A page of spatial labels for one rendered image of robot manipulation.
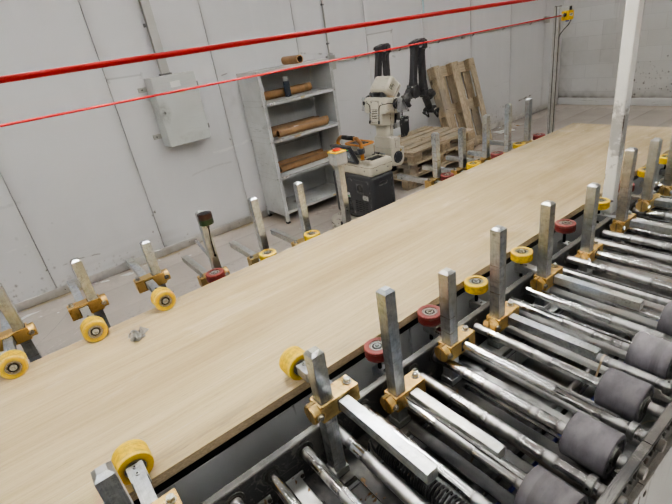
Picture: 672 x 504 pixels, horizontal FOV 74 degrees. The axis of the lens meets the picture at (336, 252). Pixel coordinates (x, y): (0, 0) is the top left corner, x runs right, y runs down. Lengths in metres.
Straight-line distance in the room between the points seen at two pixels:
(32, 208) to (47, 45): 1.32
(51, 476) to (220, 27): 4.22
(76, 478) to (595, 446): 1.19
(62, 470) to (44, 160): 3.42
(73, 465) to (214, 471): 0.34
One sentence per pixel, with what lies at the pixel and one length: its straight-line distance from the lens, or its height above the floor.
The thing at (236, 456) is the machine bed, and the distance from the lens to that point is 1.35.
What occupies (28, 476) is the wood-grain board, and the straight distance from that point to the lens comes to 1.40.
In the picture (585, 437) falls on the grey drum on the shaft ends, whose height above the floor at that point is 0.85.
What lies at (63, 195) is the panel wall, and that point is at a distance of 4.53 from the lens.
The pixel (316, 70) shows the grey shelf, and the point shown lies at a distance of 5.24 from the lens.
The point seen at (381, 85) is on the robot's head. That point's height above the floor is 1.33.
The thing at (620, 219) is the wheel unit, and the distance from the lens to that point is 2.26.
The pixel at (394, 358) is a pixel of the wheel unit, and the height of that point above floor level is 0.96.
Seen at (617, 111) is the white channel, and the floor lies 1.28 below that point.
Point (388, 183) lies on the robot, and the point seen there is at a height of 0.60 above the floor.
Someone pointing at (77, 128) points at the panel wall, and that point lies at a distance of 4.49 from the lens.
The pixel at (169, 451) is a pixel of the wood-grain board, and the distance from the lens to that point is 1.24.
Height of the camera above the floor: 1.73
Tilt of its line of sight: 26 degrees down
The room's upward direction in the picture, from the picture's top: 9 degrees counter-clockwise
